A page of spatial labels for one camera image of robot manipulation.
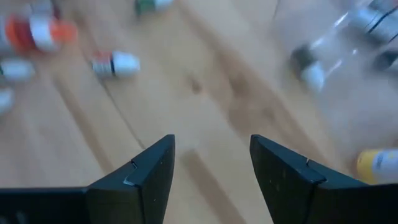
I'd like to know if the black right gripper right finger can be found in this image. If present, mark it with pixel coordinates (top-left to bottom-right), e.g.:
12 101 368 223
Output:
249 134 368 224

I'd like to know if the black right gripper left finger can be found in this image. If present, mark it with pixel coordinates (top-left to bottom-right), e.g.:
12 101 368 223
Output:
86 134 176 224

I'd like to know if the large yellow food coloring bottle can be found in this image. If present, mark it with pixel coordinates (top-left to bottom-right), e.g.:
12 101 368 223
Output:
356 148 398 185

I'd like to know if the small red food coloring bottle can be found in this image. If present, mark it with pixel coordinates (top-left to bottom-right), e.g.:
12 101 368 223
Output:
91 49 141 79

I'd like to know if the small green food coloring bottle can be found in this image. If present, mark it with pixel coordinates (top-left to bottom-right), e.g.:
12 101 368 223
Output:
0 58 35 82
134 0 174 16

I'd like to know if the clear plastic container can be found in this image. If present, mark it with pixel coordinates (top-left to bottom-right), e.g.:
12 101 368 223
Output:
273 0 398 187

